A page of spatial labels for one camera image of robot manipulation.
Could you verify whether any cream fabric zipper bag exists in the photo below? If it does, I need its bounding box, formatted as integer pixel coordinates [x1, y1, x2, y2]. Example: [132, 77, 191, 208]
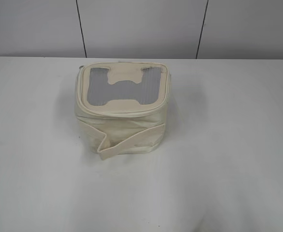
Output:
[74, 62, 171, 160]

